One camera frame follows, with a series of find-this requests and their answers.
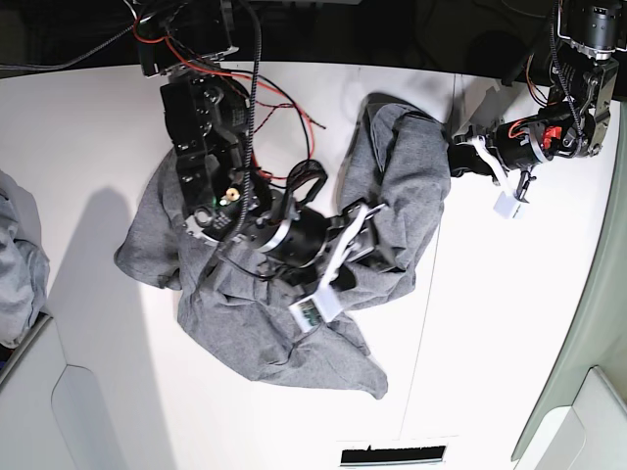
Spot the white panel left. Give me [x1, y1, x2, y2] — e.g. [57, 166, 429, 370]
[1, 316, 126, 469]

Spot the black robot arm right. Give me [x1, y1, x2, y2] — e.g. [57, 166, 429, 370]
[124, 1, 395, 290]

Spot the grey t-shirt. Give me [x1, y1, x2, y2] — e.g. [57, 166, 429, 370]
[114, 94, 451, 399]

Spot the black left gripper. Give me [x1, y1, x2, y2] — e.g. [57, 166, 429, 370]
[447, 122, 549, 177]

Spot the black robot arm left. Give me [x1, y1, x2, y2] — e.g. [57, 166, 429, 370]
[448, 1, 626, 177]

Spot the white panel right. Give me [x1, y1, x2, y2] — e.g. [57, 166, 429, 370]
[530, 366, 626, 470]

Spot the light grey cloth pile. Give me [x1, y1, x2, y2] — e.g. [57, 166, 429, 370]
[1, 172, 50, 349]

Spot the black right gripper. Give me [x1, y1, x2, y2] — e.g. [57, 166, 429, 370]
[254, 210, 397, 292]

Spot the white panel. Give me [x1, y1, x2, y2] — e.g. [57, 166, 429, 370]
[1, 316, 126, 469]
[530, 366, 626, 470]

